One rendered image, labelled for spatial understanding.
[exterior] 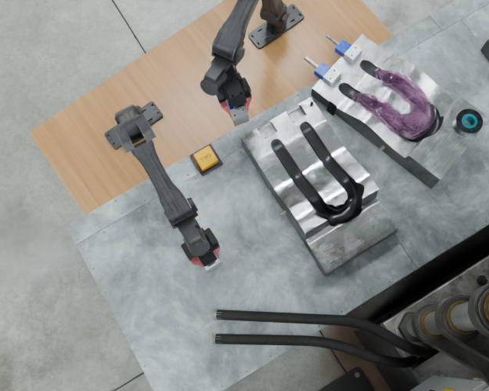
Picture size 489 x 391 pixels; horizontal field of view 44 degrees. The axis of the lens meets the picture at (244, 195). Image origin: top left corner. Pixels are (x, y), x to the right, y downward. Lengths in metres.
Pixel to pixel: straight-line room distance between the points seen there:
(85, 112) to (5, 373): 1.30
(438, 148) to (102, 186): 1.07
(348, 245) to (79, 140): 0.95
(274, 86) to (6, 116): 1.54
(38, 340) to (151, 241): 1.07
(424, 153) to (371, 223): 0.27
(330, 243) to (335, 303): 0.19
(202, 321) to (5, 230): 1.37
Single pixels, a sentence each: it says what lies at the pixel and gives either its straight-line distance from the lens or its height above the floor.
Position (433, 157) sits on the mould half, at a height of 0.91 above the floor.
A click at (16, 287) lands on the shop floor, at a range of 2.95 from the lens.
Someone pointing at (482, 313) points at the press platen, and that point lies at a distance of 1.23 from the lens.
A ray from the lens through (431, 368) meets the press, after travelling 1.97.
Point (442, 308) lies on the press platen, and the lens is 1.47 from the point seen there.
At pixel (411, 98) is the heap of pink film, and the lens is 2.01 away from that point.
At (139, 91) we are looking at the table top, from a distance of 2.14.
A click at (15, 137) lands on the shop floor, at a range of 3.14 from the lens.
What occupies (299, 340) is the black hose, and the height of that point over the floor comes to 0.87.
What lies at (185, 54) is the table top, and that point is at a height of 0.80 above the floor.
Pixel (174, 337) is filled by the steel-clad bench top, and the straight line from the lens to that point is 1.93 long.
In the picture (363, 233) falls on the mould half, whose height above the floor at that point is 0.86.
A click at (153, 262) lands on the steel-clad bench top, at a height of 0.80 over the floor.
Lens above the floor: 2.70
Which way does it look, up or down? 75 degrees down
